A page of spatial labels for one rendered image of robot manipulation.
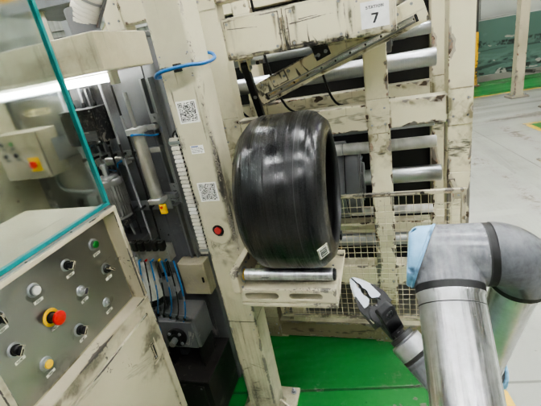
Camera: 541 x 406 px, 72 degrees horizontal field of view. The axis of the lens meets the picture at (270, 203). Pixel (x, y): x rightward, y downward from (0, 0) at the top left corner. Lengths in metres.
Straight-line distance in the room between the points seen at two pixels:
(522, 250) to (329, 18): 0.97
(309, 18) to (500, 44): 9.89
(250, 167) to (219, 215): 0.33
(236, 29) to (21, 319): 1.13
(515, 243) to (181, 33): 1.04
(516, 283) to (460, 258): 0.10
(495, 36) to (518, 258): 10.45
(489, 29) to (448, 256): 10.42
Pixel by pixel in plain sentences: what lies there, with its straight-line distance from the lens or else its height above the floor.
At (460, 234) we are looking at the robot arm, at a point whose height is 1.30.
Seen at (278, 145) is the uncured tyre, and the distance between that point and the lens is 1.12.
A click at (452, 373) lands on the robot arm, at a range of 0.68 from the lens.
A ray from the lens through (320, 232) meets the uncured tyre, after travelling 1.13.
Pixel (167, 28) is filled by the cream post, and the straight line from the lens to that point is 1.30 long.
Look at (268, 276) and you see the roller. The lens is 1.37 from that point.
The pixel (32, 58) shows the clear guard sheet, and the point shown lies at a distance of 1.26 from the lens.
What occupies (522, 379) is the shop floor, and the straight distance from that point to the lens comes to 2.31.
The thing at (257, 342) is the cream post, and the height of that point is 0.51.
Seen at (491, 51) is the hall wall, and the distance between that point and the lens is 11.09.
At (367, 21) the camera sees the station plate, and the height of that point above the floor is 1.68.
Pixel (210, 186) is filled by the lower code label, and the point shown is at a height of 1.24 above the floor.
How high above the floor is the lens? 1.65
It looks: 22 degrees down
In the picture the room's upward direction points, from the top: 11 degrees counter-clockwise
